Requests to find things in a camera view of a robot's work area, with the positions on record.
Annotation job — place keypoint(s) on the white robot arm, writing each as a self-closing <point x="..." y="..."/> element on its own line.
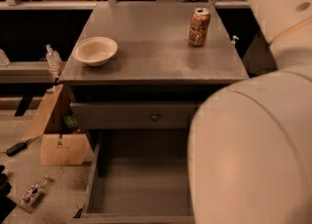
<point x="250" y="144"/>

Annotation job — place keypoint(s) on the grey drawer cabinet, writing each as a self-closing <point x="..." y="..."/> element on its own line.
<point x="154" y="61"/>

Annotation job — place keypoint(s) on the closed grey top drawer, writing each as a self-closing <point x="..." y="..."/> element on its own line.
<point x="134" y="115"/>

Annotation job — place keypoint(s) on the open grey middle drawer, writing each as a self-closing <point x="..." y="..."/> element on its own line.
<point x="138" y="177"/>

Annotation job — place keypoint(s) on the white ceramic bowl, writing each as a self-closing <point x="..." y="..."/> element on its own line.
<point x="95" y="51"/>

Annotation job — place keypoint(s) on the orange soda can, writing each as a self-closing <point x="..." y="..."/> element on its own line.
<point x="198" y="28"/>

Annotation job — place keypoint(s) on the cardboard box on left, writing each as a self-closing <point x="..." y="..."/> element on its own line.
<point x="58" y="147"/>

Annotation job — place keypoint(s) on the clear plastic water bottle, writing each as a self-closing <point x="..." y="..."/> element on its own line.
<point x="52" y="57"/>

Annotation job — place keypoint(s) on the black power adapter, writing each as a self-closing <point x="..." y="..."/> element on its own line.
<point x="12" y="151"/>

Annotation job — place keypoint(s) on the plastic bottle on floor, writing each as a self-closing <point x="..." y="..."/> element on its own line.
<point x="31" y="196"/>

